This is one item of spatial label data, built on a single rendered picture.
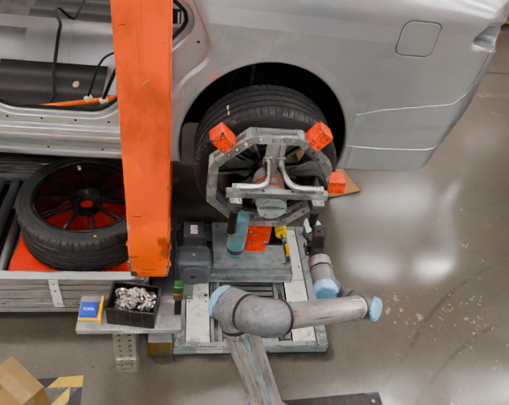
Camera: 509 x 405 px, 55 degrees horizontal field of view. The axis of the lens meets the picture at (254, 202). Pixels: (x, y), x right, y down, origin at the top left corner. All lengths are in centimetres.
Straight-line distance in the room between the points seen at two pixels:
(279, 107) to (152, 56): 75
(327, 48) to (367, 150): 61
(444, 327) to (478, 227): 97
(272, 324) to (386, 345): 145
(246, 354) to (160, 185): 66
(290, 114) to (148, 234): 76
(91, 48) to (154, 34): 157
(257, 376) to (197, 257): 89
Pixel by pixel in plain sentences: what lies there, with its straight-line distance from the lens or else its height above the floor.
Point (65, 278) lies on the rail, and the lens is 241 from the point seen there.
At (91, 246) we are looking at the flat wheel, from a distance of 238.
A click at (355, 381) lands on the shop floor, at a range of 268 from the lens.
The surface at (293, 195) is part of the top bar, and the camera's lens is 196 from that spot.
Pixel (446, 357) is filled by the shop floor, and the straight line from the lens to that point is 296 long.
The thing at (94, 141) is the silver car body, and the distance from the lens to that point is 236.
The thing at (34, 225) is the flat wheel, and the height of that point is 50.
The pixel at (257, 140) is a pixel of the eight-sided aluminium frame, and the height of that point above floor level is 110.
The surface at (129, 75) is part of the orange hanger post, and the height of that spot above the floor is 152.
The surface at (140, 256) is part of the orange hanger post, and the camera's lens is 209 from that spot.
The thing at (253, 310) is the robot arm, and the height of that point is 107.
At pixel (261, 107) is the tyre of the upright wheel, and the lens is 206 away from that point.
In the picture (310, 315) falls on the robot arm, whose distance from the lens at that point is 159.
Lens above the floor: 229
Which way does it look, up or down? 44 degrees down
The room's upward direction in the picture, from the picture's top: 11 degrees clockwise
